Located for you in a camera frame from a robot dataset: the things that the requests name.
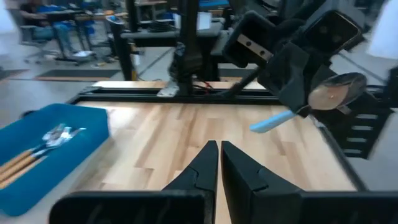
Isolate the black floor mat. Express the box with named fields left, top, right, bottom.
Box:
left=35, top=68, right=121, bottom=82

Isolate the yellow-handled metal spoon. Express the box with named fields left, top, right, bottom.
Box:
left=0, top=123, right=67, bottom=174

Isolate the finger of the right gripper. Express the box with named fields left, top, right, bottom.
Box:
left=257, top=42, right=312, bottom=113
left=306, top=55, right=339, bottom=94

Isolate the black slotted frame brace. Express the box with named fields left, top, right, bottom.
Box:
left=312, top=90, right=397, bottom=160

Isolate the blue plastic bin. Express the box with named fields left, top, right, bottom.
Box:
left=0, top=103, right=111, bottom=218

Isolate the person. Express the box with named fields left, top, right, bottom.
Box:
left=17, top=0, right=94, bottom=60

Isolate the blue-handled metal spoon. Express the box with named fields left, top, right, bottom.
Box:
left=249, top=72, right=368, bottom=134

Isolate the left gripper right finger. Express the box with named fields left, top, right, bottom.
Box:
left=220, top=140, right=398, bottom=224

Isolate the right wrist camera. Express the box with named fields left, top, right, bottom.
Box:
left=303, top=8, right=365, bottom=56

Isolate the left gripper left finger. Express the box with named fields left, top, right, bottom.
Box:
left=49, top=139, right=219, bottom=224

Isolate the black desk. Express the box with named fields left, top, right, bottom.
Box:
left=43, top=8, right=94, bottom=65

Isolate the black table edge rail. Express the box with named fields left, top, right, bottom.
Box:
left=67, top=86, right=398, bottom=106

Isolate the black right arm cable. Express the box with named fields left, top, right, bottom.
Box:
left=222, top=67, right=262, bottom=98

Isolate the yellow-handled metal utensil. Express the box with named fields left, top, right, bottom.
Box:
left=0, top=139, right=63, bottom=190
left=0, top=126, right=87, bottom=183

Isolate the office chair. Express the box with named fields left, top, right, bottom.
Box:
left=19, top=24, right=65, bottom=65

